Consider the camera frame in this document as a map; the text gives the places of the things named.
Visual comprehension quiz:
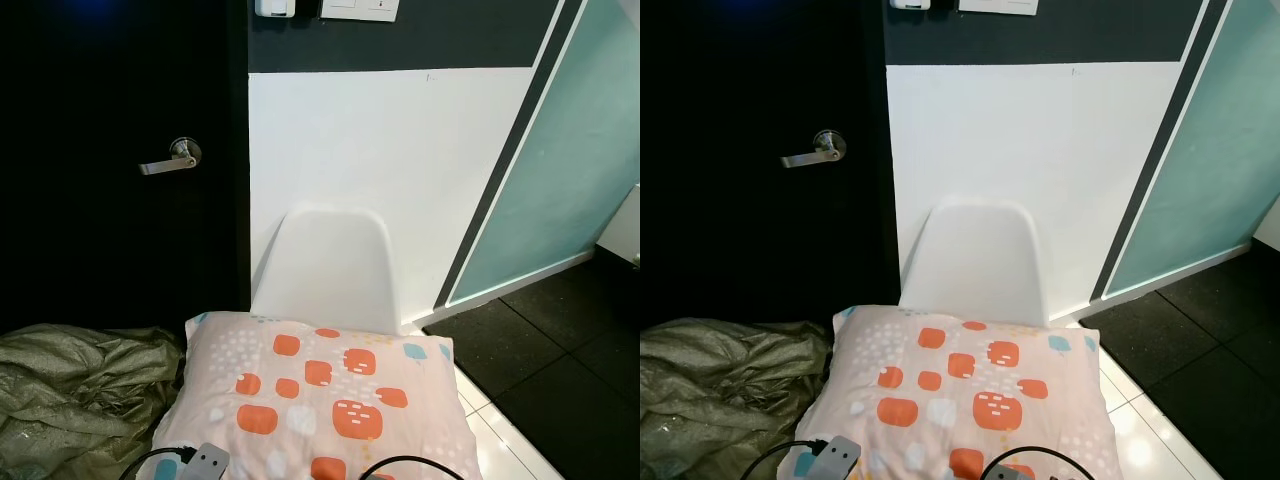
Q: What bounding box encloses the white plastic chair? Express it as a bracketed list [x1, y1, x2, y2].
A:
[898, 198, 1051, 326]
[250, 208, 406, 336]

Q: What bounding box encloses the frosted glass door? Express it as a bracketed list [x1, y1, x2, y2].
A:
[1090, 0, 1280, 301]
[433, 0, 641, 311]

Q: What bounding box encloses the black door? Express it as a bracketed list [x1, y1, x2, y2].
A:
[0, 0, 251, 337]
[640, 0, 901, 327]

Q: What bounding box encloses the crumpled olive woven sack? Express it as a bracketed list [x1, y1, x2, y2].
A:
[640, 318, 834, 480]
[0, 323, 188, 480]

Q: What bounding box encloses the silver lever door handle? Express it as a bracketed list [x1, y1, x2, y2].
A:
[781, 129, 847, 169]
[139, 137, 203, 177]

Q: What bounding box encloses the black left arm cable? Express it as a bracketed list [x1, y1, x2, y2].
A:
[740, 438, 831, 480]
[118, 447, 196, 480]

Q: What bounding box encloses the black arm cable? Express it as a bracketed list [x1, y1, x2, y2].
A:
[980, 447, 1096, 480]
[740, 438, 831, 480]
[118, 447, 196, 480]
[360, 456, 441, 480]

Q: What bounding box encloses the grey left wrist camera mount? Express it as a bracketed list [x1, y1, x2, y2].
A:
[815, 435, 863, 480]
[178, 443, 231, 480]

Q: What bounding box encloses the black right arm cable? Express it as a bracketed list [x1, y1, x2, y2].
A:
[360, 456, 441, 480]
[980, 447, 1096, 480]

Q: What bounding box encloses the white wall switch plate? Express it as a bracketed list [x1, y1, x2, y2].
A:
[958, 0, 1039, 16]
[320, 0, 401, 23]

